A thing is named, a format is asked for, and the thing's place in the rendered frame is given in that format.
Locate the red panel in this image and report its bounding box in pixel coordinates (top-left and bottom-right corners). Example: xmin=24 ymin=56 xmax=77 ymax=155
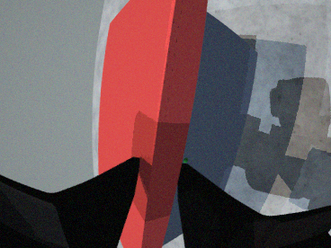
xmin=98 ymin=0 xmax=208 ymax=248

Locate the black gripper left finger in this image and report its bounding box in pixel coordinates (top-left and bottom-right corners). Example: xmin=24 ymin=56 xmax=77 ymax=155
xmin=0 ymin=156 xmax=140 ymax=248

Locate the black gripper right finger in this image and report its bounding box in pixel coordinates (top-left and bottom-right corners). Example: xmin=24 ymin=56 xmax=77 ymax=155
xmin=177 ymin=164 xmax=331 ymax=248

